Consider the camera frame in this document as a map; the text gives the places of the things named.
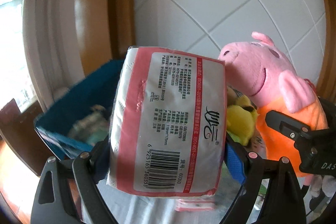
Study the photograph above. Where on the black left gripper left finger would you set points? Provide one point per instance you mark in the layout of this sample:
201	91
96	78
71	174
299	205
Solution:
65	185

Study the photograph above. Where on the pink pig plush orange dress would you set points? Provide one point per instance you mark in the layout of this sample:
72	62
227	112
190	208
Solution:
266	76

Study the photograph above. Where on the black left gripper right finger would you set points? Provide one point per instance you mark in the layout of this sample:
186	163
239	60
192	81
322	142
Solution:
283	201

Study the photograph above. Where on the yellow duck plush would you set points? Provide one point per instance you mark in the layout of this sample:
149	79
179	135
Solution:
241	117

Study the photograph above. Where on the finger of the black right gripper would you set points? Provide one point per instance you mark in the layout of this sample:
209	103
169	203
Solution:
287	125

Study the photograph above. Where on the blue plastic crate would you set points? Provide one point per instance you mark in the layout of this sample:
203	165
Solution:
53	126

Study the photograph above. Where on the white gloved hand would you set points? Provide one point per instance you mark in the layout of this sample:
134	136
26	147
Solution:
316	184

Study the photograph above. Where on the pink tissue pack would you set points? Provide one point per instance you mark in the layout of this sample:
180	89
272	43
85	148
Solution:
168	125

